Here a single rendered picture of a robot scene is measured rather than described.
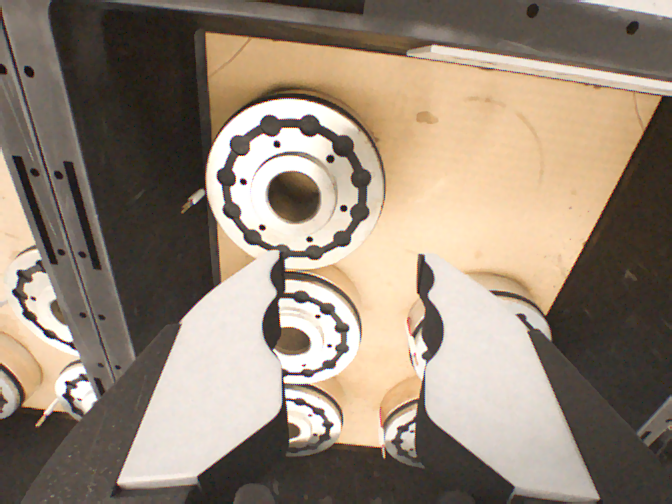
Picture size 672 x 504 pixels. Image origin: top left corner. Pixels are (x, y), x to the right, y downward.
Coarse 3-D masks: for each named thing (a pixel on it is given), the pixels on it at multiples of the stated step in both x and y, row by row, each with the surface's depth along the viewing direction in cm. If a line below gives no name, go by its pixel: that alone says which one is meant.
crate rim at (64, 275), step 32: (0, 32) 9; (0, 64) 10; (0, 96) 10; (0, 128) 11; (32, 128) 11; (32, 160) 11; (32, 192) 12; (32, 224) 13; (64, 224) 13; (64, 256) 13; (64, 288) 14; (96, 352) 16; (96, 384) 17
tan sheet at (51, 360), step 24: (0, 168) 22; (0, 192) 23; (0, 216) 24; (24, 216) 24; (0, 240) 25; (24, 240) 25; (0, 264) 26; (0, 288) 27; (0, 312) 28; (24, 336) 30; (48, 360) 31; (48, 384) 33
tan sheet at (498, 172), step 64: (256, 64) 18; (320, 64) 18; (384, 64) 18; (448, 64) 18; (384, 128) 20; (448, 128) 20; (512, 128) 20; (576, 128) 20; (640, 128) 19; (448, 192) 22; (512, 192) 22; (576, 192) 21; (384, 256) 24; (448, 256) 24; (512, 256) 24; (576, 256) 24; (384, 320) 27; (384, 384) 31
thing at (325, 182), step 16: (272, 160) 17; (288, 160) 17; (304, 160) 17; (256, 176) 18; (272, 176) 18; (320, 176) 18; (256, 192) 18; (320, 192) 18; (336, 192) 18; (256, 208) 19; (272, 208) 19; (320, 208) 19; (272, 224) 19; (288, 224) 19; (304, 224) 19; (320, 224) 19
